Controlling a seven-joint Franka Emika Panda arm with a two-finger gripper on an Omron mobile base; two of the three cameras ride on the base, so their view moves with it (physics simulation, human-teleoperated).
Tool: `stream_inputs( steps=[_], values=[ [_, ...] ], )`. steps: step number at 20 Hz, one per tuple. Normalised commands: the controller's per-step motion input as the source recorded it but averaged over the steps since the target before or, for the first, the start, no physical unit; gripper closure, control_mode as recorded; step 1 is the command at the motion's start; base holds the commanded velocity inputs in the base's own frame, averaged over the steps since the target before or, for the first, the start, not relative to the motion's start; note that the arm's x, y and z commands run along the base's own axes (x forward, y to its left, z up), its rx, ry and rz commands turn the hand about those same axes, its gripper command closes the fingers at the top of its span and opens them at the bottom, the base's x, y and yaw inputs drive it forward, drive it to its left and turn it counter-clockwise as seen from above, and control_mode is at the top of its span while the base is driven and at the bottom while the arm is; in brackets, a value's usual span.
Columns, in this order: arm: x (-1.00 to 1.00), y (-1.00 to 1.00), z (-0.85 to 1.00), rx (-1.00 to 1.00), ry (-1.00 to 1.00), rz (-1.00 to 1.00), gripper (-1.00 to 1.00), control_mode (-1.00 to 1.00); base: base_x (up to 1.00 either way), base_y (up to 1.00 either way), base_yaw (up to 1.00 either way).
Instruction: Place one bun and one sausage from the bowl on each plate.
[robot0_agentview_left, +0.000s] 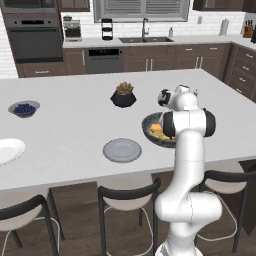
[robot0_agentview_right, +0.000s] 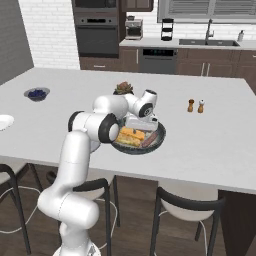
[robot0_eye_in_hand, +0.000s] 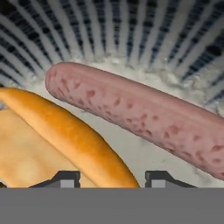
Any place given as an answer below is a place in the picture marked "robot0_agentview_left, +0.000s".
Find succulent in black pot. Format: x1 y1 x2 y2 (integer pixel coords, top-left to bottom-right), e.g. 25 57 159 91
110 81 138 109

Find steel coffee machine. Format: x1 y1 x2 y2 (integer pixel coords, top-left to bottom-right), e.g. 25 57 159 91
62 15 83 43

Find white paper towel roll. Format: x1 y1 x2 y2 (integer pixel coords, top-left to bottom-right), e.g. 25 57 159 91
218 18 231 37

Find wide brown wall cupboards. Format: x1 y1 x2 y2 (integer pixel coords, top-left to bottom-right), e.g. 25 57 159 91
192 0 256 14

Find dark tap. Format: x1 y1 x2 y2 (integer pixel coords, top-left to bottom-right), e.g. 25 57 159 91
141 17 150 39

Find long brown base cupboards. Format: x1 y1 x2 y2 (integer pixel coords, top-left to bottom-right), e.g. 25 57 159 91
14 42 234 80

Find steel wall oven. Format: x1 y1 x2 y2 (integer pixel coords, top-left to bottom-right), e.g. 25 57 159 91
2 13 64 64

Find brown drawer cupboards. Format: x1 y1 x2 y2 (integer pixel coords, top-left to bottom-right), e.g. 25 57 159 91
222 43 256 104

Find steel dishwasher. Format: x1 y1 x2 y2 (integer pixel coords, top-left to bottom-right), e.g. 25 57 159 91
83 47 124 75

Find dark sink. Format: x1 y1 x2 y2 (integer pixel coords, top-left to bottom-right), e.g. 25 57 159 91
118 36 175 45

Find steel microwave oven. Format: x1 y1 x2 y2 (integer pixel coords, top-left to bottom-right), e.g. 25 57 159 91
0 0 58 15

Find black stool with white seat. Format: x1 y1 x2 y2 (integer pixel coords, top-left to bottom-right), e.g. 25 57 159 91
0 188 66 256
194 161 256 254
96 172 163 256

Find dark speckled bowl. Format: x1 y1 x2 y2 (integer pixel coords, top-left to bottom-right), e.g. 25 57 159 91
141 111 178 149

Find small brown wall cupboard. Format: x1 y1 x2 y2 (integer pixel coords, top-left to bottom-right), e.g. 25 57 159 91
56 0 91 13

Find grey plate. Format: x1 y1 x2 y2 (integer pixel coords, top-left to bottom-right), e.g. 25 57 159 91
102 137 143 164

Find black tiered stand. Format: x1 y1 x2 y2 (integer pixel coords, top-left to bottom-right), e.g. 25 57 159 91
100 18 114 42

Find window with grey blinds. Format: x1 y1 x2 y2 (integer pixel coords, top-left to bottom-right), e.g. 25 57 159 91
92 0 191 23

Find white plate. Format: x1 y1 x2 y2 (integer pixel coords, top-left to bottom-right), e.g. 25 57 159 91
0 137 27 167

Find yellow bun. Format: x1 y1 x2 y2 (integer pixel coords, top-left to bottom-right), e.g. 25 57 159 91
153 131 172 141

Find orange bun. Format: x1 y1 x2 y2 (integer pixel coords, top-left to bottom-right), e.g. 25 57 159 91
150 123 162 134

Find wooden knife block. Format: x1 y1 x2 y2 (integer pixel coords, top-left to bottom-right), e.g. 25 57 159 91
242 19 255 39

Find grey bowl of blueberries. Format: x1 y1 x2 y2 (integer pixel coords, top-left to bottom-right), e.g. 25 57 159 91
7 100 41 119

